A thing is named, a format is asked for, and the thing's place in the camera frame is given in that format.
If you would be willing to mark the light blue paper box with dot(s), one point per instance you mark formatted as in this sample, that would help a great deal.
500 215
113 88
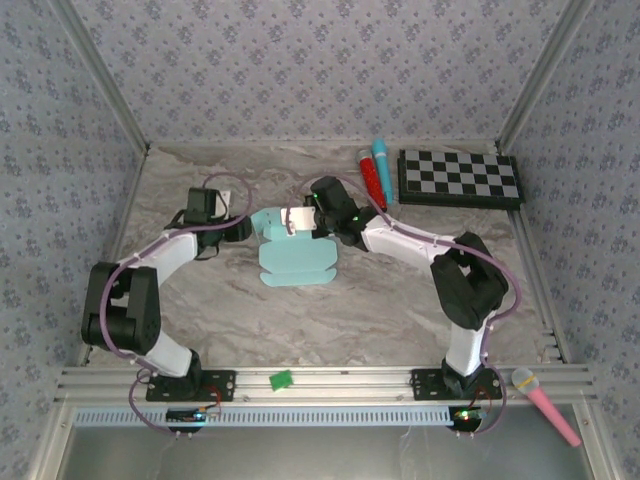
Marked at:
300 260

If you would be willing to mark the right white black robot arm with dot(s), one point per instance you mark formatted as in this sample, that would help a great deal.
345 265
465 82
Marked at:
400 240

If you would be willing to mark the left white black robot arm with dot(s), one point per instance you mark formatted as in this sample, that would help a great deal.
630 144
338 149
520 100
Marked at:
165 252

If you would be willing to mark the red glitter tube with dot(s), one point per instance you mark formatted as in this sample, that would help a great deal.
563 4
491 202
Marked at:
372 182

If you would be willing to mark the teal tube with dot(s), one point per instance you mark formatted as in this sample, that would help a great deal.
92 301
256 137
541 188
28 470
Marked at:
384 172

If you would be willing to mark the black grey chessboard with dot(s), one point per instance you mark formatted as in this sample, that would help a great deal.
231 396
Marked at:
460 175

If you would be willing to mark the small green block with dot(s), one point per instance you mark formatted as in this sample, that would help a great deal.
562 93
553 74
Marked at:
281 380

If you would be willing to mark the pink toy microphone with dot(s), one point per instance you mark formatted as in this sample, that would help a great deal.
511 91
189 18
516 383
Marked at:
545 405

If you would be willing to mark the left wrist white camera bracket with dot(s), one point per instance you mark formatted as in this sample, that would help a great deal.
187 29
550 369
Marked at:
226 202

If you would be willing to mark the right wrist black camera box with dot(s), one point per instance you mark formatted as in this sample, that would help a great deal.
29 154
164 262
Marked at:
331 192

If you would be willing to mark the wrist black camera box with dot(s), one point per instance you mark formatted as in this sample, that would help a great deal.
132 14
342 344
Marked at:
331 192
202 204

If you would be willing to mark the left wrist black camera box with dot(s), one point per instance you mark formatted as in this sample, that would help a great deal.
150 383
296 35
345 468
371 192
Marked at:
202 204

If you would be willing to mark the thin aluminium table rail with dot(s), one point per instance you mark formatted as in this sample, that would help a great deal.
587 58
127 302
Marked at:
300 144

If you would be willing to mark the aluminium table side rail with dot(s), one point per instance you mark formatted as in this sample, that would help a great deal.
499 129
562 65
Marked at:
131 200
525 230

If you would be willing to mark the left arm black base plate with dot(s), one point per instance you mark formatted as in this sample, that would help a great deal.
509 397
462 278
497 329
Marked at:
220 385

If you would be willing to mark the wide aluminium frame rail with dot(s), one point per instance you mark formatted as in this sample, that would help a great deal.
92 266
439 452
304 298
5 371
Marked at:
350 385

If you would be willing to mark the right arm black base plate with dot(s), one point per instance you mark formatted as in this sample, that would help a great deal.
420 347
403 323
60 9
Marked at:
425 387

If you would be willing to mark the aluminium frame post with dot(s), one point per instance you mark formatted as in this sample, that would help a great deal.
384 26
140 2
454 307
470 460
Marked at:
105 75
541 75

